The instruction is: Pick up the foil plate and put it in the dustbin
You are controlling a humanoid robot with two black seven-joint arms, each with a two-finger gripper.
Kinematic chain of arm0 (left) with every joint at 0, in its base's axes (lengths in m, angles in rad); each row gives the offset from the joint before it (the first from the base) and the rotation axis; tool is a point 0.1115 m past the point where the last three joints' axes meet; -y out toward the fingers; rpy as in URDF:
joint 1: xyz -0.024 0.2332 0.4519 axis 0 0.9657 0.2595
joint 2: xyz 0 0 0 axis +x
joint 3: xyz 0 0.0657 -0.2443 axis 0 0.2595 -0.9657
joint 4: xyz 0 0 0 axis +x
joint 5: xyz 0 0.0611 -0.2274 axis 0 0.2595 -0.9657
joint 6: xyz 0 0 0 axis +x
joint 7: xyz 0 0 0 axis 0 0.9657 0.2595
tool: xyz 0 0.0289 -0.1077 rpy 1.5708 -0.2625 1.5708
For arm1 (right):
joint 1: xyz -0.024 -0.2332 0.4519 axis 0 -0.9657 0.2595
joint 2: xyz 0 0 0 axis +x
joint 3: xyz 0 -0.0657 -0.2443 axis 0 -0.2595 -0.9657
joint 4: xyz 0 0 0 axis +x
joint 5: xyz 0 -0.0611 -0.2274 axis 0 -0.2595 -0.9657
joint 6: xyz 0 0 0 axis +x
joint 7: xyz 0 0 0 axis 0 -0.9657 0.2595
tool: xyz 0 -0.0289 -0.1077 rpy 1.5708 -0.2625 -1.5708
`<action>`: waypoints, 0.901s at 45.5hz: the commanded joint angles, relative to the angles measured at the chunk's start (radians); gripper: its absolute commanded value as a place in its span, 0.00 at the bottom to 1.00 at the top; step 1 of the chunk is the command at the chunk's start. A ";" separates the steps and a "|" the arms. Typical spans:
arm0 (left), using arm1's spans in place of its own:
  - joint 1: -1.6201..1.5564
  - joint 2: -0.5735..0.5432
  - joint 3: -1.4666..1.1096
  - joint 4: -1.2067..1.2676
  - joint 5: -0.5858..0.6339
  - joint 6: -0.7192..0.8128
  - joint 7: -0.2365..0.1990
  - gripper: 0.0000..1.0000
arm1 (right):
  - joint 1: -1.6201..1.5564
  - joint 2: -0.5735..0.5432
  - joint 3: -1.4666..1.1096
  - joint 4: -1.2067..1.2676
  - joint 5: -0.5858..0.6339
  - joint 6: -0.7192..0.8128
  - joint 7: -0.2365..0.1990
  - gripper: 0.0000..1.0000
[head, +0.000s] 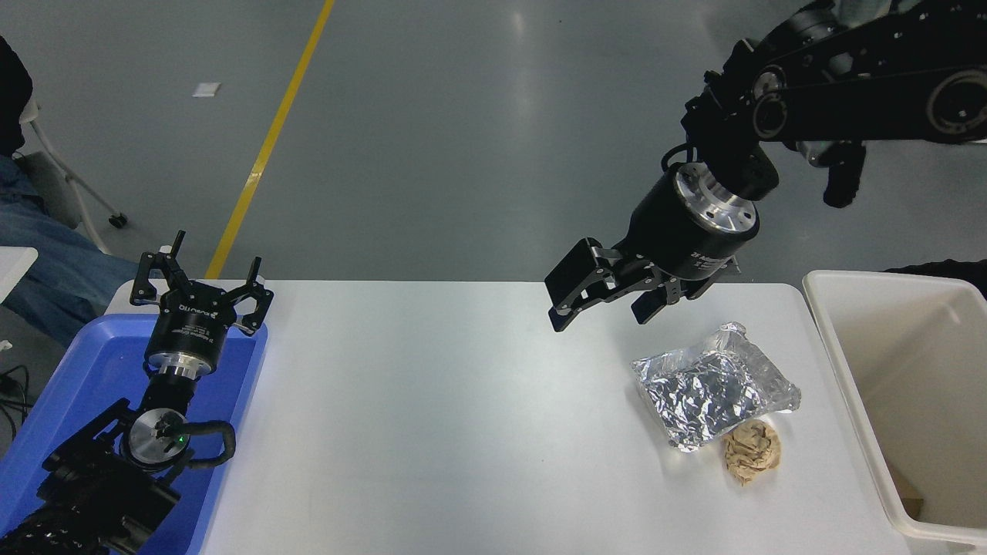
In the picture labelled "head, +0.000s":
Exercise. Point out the blue plastic tray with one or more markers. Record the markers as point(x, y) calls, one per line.
point(85, 370)

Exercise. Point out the seated person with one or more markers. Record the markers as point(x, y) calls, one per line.
point(62, 270)

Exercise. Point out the white paper scrap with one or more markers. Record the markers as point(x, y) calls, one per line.
point(206, 89)

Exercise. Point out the crumpled tan paper ball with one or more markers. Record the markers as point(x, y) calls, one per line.
point(752, 455)

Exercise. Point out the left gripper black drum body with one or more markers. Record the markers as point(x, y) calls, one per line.
point(189, 331)

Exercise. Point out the black object behind bin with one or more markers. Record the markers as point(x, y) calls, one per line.
point(948, 274)

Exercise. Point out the white frame chair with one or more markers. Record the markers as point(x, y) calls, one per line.
point(46, 189)

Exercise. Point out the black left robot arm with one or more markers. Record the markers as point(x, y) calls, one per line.
point(92, 493)

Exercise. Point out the large pale bin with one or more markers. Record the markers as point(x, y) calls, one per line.
point(910, 370)

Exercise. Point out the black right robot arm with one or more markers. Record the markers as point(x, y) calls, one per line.
point(864, 85)

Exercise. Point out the foil plate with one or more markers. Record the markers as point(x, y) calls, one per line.
point(709, 385)

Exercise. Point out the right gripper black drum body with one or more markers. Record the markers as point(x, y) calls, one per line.
point(678, 239)

